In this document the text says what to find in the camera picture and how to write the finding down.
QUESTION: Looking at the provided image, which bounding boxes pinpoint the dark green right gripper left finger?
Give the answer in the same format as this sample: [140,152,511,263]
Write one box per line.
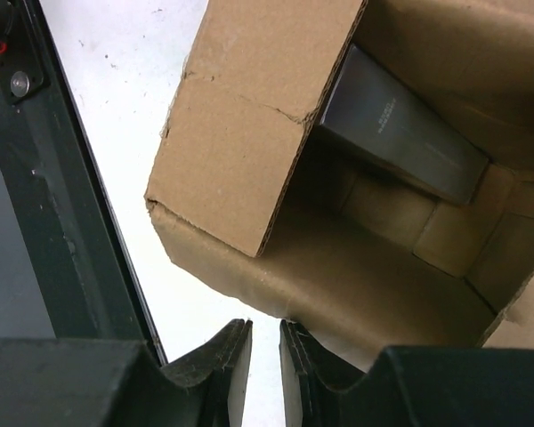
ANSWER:
[0,319,253,426]

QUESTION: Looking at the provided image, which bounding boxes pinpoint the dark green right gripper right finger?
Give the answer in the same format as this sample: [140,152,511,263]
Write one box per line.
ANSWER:
[279,321,534,426]

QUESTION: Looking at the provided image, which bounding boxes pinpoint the brown cardboard express box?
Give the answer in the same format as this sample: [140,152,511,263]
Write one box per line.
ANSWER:
[145,1,534,367]

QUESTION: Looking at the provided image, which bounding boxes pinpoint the dark grey inner product box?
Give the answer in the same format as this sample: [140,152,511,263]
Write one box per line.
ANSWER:
[312,44,489,205]

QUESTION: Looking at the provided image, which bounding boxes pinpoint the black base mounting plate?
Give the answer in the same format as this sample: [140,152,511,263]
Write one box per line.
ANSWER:
[0,1,166,364]

